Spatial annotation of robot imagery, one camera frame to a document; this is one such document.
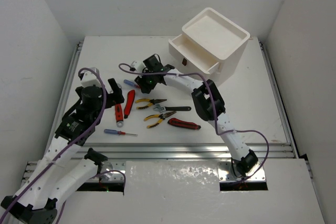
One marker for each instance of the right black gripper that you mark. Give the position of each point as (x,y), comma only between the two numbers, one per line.
(145,87)

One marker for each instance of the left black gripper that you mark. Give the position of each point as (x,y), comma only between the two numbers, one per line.
(113,94)

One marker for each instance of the blue screwdriver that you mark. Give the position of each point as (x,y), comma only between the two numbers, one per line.
(131,83)
(116,132)

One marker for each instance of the white top drawer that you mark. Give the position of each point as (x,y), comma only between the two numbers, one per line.
(192,57)

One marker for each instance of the white drawer cabinet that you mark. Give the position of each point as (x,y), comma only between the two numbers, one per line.
(221,37)

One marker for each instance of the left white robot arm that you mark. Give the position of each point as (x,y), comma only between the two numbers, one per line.
(40,198)

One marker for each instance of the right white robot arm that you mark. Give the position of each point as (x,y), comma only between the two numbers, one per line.
(208,103)

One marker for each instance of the red utility knife left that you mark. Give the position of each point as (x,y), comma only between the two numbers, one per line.
(129,103)

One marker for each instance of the red adjustable wrench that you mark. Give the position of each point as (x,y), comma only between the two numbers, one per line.
(118,115)

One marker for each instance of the yellow pliers upper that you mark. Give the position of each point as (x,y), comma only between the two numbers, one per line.
(150,102)

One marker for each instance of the yellow pliers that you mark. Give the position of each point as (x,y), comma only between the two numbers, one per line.
(160,118)
(150,102)

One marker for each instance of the black adjustable wrench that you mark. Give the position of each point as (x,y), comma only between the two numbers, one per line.
(162,109)

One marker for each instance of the blue screwdriver front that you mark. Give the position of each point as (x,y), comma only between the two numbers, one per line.
(116,132)

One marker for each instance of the yellow pliers lower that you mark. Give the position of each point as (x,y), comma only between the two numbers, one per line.
(160,118)

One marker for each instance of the red black utility knife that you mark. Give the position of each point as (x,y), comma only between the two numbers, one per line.
(183,124)

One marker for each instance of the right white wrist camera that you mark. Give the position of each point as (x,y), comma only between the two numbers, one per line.
(138,66)

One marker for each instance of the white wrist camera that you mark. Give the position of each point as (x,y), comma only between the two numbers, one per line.
(87,79)
(138,66)

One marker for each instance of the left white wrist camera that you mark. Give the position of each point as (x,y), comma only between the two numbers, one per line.
(87,79)

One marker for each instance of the aluminium table frame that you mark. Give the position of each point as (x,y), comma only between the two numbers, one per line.
(251,101)

